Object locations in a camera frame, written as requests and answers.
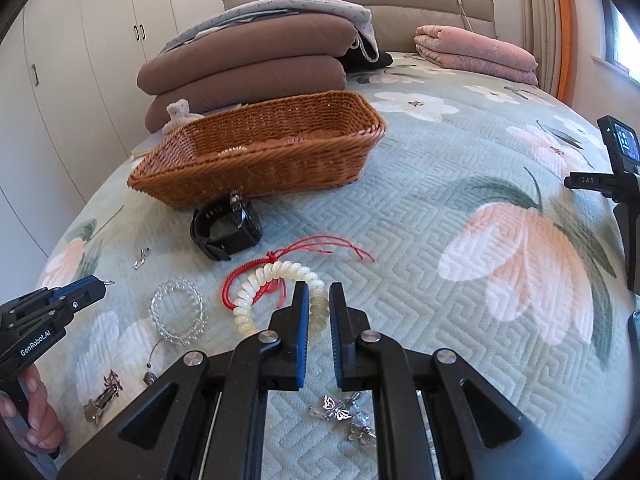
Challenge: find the dark pendant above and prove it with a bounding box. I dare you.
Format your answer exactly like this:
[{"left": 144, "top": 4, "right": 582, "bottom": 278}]
[{"left": 144, "top": 337, "right": 168, "bottom": 386}]

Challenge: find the pink folded quilt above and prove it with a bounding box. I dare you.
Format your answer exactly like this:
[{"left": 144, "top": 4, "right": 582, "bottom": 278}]
[{"left": 414, "top": 25, "right": 540, "bottom": 86}]

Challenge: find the beige and orange curtain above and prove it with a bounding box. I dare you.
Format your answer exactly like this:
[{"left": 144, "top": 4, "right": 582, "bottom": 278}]
[{"left": 515, "top": 0, "right": 586, "bottom": 106}]

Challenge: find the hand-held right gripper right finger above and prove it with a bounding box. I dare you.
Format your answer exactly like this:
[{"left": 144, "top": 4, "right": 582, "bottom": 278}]
[{"left": 327, "top": 281, "right": 586, "bottom": 480}]

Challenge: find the clear crystal bead bracelet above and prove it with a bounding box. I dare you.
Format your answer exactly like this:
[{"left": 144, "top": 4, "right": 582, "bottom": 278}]
[{"left": 150, "top": 277, "right": 207, "bottom": 346}]

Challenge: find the beige padded headboard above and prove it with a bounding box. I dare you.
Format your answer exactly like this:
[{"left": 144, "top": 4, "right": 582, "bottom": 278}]
[{"left": 222, "top": 0, "right": 498, "bottom": 53}]

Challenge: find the camera on grey tripod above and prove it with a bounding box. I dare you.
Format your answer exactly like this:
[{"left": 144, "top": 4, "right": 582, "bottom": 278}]
[{"left": 564, "top": 115, "right": 640, "bottom": 293}]

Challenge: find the silver butterfly crystal brooch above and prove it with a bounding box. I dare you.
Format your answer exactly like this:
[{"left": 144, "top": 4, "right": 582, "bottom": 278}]
[{"left": 310, "top": 394, "right": 377, "bottom": 443}]

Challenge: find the person's left hand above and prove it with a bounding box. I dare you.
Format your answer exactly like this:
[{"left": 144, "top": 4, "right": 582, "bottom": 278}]
[{"left": 0, "top": 364, "right": 67, "bottom": 450}]

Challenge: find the white bead bracelet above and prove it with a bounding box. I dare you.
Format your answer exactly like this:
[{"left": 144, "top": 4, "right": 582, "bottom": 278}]
[{"left": 232, "top": 260, "right": 328, "bottom": 346}]

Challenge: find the bronze metal hair clip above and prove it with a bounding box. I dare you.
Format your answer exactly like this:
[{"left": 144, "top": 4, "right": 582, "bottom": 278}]
[{"left": 84, "top": 370, "right": 125, "bottom": 423}]

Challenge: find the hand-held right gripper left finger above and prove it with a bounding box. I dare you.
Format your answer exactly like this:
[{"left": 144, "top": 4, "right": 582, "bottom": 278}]
[{"left": 57, "top": 281, "right": 311, "bottom": 480}]

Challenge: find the grey floral blanket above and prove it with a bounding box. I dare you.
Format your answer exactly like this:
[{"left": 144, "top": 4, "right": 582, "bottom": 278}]
[{"left": 160, "top": 0, "right": 381, "bottom": 63}]

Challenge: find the red cord bracelet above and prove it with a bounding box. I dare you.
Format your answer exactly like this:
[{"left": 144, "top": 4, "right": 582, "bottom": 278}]
[{"left": 221, "top": 235, "right": 376, "bottom": 311}]

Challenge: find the black smartphone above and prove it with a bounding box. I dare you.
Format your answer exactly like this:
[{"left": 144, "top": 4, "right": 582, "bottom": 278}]
[{"left": 627, "top": 310, "right": 640, "bottom": 358}]

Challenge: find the brown folded quilt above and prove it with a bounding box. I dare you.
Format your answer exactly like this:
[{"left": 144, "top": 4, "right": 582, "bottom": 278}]
[{"left": 137, "top": 7, "right": 358, "bottom": 133}]

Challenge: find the black cloth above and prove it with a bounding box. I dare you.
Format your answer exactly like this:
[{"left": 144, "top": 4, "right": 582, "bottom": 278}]
[{"left": 342, "top": 42, "right": 393, "bottom": 73}]

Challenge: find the brown wicker basket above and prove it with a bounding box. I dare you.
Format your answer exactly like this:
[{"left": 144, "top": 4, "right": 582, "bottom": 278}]
[{"left": 127, "top": 90, "right": 387, "bottom": 209}]

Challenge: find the black wrist watch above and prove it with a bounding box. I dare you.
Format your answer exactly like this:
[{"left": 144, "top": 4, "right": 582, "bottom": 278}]
[{"left": 190, "top": 192, "right": 263, "bottom": 261}]

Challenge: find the small white plush toy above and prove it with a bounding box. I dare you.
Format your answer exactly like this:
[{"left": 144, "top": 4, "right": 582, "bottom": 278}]
[{"left": 162, "top": 100, "right": 193, "bottom": 136}]

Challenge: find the white wardrobe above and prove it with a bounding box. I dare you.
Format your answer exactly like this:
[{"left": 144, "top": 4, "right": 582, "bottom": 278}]
[{"left": 0, "top": 0, "right": 178, "bottom": 271}]

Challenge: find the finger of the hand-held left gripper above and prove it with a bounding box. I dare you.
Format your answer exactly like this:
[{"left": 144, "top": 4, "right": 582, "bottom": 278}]
[
  {"left": 50, "top": 276, "right": 101, "bottom": 295},
  {"left": 50, "top": 280, "right": 108, "bottom": 313}
]

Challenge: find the window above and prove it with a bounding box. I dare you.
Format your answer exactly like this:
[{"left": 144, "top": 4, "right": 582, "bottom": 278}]
[{"left": 597, "top": 0, "right": 640, "bottom": 81}]

